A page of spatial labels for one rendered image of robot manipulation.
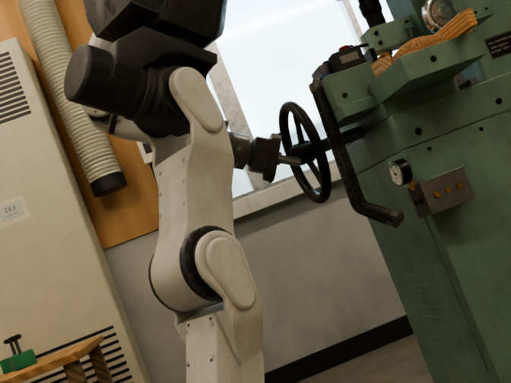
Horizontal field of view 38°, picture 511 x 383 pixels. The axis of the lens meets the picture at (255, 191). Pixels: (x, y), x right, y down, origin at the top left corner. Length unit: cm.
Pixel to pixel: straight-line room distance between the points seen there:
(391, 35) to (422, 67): 41
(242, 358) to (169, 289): 19
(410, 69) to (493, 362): 73
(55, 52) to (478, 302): 215
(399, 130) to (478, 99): 23
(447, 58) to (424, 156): 25
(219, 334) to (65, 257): 176
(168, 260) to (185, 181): 15
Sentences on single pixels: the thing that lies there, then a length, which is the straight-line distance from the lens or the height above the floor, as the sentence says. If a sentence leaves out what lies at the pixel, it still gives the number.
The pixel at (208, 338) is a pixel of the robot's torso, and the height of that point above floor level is 49.
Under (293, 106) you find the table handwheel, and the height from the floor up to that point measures 92.
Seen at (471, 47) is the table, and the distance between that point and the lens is 179.
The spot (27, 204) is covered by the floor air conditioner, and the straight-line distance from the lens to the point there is 310.
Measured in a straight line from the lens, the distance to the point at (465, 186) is 179.
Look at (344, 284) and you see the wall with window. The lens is 339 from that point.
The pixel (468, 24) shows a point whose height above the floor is 91.
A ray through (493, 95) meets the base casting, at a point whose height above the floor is 76.
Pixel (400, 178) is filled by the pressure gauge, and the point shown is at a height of 65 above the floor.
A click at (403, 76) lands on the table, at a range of 172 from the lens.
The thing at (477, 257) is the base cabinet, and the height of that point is 40.
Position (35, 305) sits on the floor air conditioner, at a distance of 308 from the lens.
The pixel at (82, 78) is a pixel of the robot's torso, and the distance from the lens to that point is 139.
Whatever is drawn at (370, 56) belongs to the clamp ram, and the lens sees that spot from 198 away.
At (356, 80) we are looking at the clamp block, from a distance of 191.
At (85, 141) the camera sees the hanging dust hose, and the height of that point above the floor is 131.
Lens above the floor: 61
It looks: 4 degrees up
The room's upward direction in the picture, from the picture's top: 21 degrees counter-clockwise
